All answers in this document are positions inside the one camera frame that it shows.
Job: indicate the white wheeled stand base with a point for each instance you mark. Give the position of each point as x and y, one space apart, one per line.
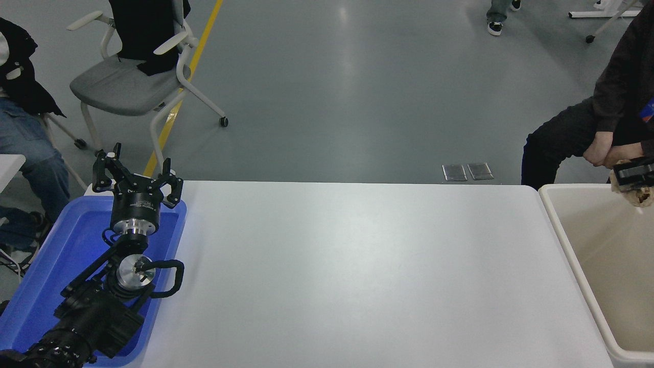
605 15

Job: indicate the white grey office chair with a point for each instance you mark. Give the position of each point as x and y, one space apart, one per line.
115 84

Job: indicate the tan paper ball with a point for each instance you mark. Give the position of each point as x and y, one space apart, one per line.
641 197

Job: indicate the silver floor plate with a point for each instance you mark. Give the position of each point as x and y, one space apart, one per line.
480 171
454 172

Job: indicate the large pale plastic bin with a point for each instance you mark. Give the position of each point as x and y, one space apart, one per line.
608 266

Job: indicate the blue plastic tray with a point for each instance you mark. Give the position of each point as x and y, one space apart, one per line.
61 255

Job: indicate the black jacket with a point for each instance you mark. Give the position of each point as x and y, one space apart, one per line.
143 30

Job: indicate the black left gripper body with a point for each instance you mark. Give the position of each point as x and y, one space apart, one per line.
136 203

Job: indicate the white chair frame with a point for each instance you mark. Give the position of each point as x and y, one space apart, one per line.
64 138

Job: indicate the seated person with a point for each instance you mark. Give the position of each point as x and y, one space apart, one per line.
25 148

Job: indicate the white side table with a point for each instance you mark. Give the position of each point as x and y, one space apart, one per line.
9 171

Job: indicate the walking person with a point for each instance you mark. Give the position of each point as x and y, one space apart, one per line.
498 18

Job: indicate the person's hand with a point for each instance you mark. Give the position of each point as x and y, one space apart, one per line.
622 153
597 148

